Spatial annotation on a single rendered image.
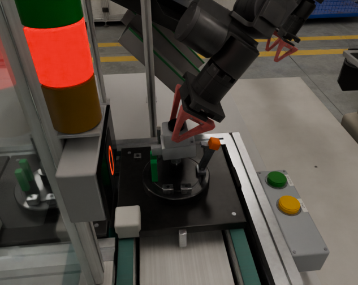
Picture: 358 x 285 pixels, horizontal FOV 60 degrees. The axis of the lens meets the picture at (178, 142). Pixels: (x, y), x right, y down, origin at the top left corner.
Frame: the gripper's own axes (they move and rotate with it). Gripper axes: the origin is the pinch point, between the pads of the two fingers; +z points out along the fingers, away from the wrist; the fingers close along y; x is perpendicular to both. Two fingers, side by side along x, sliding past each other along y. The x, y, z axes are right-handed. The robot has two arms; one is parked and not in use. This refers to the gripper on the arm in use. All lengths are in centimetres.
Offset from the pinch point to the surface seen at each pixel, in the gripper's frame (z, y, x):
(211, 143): -1.1, 0.8, 7.4
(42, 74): -11.5, 20.2, -23.6
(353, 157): -8, -14, 57
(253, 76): 41, -232, 151
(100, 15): 125, -406, 7
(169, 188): 8.8, 5.7, 3.9
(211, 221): 7.7, 11.7, 11.6
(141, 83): 26, -65, 9
